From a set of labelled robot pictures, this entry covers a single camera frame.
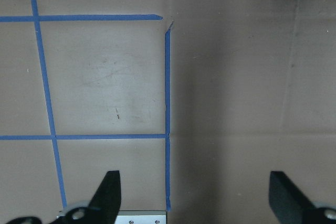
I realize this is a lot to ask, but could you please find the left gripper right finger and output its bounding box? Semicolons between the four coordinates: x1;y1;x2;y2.
268;171;335;224

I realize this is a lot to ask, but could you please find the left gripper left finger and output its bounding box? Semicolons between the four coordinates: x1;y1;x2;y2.
52;170;121;224

